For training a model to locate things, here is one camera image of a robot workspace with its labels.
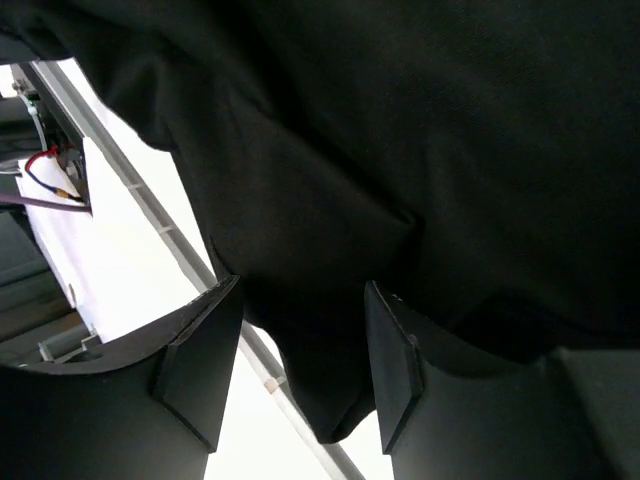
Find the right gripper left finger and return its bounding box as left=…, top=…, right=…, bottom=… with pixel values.
left=1, top=276, right=243, bottom=480

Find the black skirt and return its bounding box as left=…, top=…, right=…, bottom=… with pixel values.
left=1, top=1, right=639, bottom=443

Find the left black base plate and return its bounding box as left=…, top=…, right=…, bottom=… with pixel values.
left=1, top=64, right=91, bottom=213

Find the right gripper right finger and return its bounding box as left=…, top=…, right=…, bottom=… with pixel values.
left=364, top=283, right=639, bottom=479

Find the aluminium table rail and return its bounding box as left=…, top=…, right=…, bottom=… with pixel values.
left=30, top=61, right=363, bottom=480

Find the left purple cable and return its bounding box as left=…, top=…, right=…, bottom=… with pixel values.
left=0, top=192, right=91, bottom=214

